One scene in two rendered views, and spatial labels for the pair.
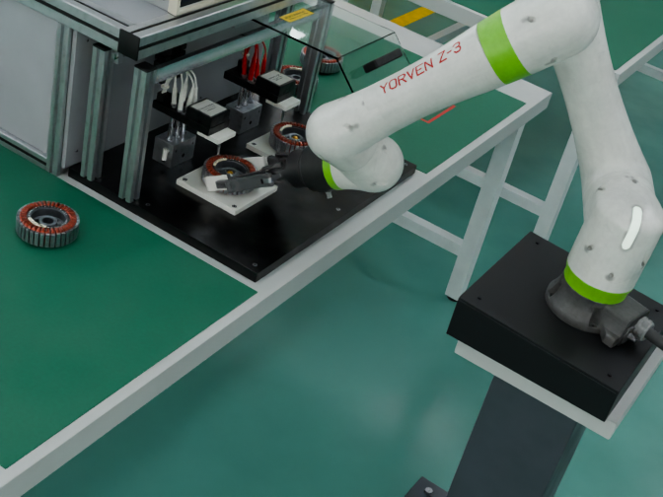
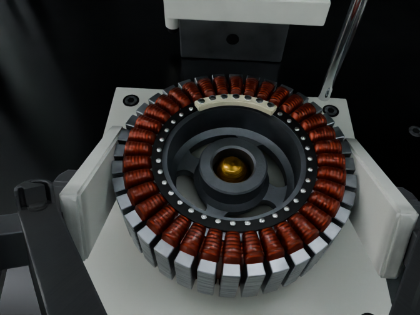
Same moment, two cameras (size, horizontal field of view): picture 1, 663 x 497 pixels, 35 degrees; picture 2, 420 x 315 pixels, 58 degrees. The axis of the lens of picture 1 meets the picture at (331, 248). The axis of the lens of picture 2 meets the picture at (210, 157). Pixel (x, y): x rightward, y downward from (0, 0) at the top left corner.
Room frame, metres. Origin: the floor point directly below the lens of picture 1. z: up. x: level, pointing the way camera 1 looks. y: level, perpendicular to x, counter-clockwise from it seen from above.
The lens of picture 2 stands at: (1.83, 0.15, 0.96)
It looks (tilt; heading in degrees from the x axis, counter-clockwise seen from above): 55 degrees down; 67
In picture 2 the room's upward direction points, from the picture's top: 2 degrees clockwise
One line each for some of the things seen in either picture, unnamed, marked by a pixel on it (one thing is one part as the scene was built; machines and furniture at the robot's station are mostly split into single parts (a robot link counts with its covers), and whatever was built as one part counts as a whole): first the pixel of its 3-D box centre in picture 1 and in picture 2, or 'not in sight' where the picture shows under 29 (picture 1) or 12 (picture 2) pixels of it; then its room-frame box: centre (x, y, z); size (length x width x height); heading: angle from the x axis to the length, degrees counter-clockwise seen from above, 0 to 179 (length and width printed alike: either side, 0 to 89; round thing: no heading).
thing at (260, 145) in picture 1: (292, 149); not in sight; (2.10, 0.14, 0.78); 0.15 x 0.15 x 0.01; 66
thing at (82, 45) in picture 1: (178, 59); not in sight; (2.09, 0.42, 0.92); 0.66 x 0.01 x 0.30; 156
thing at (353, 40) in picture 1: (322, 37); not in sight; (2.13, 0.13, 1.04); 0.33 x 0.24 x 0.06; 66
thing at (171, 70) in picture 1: (244, 40); not in sight; (2.03, 0.28, 1.03); 0.62 x 0.01 x 0.03; 156
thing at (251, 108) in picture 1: (242, 114); not in sight; (2.16, 0.27, 0.80); 0.08 x 0.05 x 0.06; 156
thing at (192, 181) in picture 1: (227, 184); (227, 197); (1.88, 0.24, 0.78); 0.15 x 0.15 x 0.01; 66
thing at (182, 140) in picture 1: (174, 146); (234, 7); (1.94, 0.37, 0.80); 0.08 x 0.05 x 0.06; 156
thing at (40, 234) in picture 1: (47, 224); not in sight; (1.59, 0.51, 0.77); 0.11 x 0.11 x 0.04
